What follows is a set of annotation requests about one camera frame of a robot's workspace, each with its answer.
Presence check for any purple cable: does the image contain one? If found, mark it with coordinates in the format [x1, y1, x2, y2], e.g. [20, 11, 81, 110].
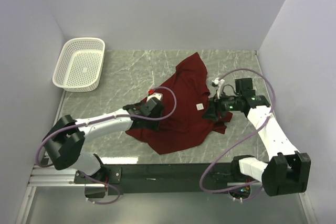
[199, 68, 276, 205]
[35, 86, 178, 205]

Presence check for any aluminium frame rail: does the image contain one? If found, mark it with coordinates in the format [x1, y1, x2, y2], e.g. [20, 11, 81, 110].
[15, 49, 321, 224]

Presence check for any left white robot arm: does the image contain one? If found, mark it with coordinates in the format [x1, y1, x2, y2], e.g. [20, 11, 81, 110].
[44, 93, 164, 183]

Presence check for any white perforated plastic basket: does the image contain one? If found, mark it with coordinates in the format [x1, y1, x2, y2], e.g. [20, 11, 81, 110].
[52, 37, 106, 92]

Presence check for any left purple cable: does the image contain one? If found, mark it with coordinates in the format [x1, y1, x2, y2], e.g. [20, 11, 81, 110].
[35, 86, 178, 205]

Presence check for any dark red t shirt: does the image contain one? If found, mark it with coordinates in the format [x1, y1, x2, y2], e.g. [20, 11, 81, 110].
[126, 53, 233, 155]

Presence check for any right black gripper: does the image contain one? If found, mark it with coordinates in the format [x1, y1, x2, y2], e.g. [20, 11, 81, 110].
[202, 88, 242, 122]

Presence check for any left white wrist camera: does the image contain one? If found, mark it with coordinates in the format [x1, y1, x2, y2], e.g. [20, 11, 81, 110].
[146, 89, 163, 101]

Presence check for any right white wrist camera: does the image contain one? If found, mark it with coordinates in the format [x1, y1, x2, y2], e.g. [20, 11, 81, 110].
[211, 78, 225, 101]

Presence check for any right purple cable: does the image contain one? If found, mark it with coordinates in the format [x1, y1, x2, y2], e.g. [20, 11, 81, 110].
[199, 68, 276, 205]

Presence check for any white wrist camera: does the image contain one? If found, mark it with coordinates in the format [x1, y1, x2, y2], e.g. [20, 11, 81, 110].
[211, 78, 225, 101]
[146, 89, 163, 101]

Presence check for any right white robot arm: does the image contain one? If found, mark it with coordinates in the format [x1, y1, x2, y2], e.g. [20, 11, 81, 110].
[203, 78, 311, 196]

